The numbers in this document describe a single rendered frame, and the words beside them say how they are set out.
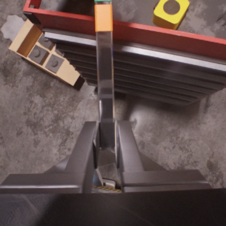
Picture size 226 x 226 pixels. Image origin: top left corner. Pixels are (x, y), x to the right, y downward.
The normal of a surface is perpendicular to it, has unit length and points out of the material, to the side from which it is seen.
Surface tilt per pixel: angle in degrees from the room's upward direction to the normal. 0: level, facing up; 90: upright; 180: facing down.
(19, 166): 0
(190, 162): 0
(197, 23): 0
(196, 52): 90
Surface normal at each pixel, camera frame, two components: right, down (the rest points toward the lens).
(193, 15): -0.11, -0.11
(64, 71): 0.49, 0.25
